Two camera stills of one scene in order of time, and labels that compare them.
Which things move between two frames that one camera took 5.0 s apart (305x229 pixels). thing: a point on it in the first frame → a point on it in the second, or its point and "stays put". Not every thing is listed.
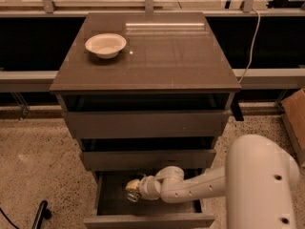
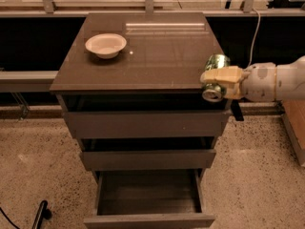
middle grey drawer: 121,154 stays put
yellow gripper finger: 132,184 → 228,74
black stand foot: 43,213 stays put
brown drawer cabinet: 165,101 stays put
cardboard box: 294,109 stays put
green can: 133,197 → 214,93
